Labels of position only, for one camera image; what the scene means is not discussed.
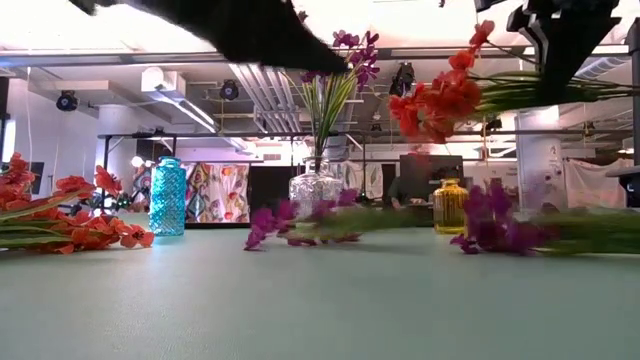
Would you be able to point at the person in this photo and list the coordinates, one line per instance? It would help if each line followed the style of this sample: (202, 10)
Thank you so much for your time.
(400, 195)

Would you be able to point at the clear vase with purple flowers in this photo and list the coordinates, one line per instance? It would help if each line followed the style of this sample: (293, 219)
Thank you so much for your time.
(327, 100)

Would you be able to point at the blue textured glass vase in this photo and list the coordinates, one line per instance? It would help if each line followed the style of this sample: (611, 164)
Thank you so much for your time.
(167, 200)

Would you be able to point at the grey horizontal ceiling beam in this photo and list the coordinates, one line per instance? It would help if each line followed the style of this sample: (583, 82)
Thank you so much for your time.
(125, 57)

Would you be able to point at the dark background monitor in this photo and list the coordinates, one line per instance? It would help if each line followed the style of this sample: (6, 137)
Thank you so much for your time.
(430, 172)

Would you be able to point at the yellow ribbed glass vase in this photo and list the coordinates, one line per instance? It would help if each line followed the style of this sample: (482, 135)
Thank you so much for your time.
(450, 205)

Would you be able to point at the colourful floral curtain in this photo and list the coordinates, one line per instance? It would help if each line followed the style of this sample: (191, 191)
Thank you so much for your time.
(215, 192)

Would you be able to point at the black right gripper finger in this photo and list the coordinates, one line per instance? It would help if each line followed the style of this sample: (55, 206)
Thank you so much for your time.
(527, 25)
(570, 50)

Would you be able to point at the black rig post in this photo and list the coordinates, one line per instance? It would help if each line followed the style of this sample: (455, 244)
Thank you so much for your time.
(634, 125)

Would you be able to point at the grey wall monitor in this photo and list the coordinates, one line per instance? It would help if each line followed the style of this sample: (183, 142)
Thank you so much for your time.
(36, 177)

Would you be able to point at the silver ribbed ventilation duct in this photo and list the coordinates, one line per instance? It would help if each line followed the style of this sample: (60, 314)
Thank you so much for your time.
(600, 65)

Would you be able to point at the black ceiling spotlight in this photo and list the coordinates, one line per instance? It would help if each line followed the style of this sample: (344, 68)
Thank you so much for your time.
(402, 77)
(66, 100)
(229, 90)

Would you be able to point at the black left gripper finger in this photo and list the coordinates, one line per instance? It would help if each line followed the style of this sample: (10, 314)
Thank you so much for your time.
(260, 35)

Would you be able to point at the white round pillar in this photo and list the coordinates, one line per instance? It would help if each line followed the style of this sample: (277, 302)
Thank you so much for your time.
(540, 165)

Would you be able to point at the white ceiling air unit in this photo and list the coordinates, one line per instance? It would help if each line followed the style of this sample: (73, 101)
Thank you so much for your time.
(162, 80)

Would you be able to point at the clear cut glass vase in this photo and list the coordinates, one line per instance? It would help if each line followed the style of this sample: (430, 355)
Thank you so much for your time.
(312, 185)

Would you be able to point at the white hanging cloth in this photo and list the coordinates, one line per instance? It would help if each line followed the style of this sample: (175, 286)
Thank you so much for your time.
(595, 182)

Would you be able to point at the grey side desk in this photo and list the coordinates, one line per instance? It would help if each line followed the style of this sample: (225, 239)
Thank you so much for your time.
(622, 171)

